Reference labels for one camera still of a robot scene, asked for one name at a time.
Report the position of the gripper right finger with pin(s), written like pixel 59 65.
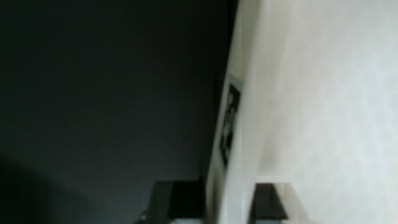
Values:
pixel 267 209

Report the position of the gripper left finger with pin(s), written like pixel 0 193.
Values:
pixel 176 203

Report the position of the white desk leg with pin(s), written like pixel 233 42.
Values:
pixel 308 128

